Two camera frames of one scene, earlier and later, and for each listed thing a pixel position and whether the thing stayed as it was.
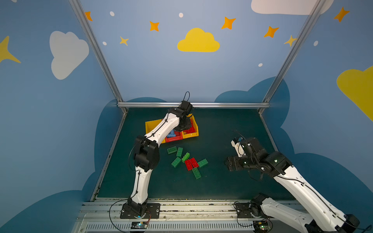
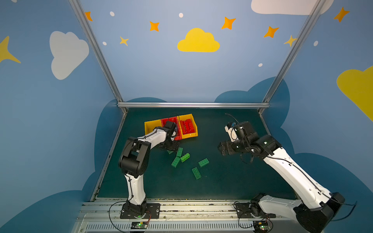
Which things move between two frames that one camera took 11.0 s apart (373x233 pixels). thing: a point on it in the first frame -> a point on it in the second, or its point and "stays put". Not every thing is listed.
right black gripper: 233,163 -> 226,147
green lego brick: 185,157 stays put
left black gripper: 184,125 -> 171,145
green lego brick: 176,162 stays put
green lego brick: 203,163 stays put
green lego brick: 179,152 stays put
